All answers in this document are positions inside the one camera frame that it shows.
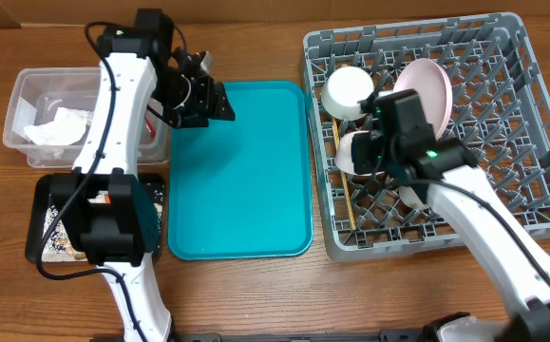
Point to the white plate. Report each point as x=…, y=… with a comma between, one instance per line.
x=434, y=88

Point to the clear plastic bin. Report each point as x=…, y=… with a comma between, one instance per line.
x=34, y=100

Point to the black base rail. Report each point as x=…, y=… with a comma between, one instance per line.
x=386, y=335

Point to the red snack wrapper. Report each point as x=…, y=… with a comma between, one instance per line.
x=151, y=129

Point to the wooden chopstick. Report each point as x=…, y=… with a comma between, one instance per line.
x=343, y=176

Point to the teal plastic tray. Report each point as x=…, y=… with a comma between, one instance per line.
x=242, y=189

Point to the pink bowl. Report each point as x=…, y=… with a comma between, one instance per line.
x=343, y=159

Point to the white paper cup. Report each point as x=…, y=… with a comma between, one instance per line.
x=410, y=199

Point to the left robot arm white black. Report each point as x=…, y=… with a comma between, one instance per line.
x=101, y=202

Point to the black tray bin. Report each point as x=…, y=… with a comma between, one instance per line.
x=42, y=189

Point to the white paper napkin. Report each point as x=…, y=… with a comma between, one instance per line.
x=67, y=128

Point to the white small bowl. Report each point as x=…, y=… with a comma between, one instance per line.
x=343, y=92

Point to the grey dishwasher rack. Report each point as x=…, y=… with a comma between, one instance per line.
x=501, y=111

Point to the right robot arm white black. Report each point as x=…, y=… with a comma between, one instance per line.
x=446, y=176

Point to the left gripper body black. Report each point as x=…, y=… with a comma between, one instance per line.
x=196, y=100

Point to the rice and peanut leftovers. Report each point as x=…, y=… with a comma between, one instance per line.
x=59, y=248

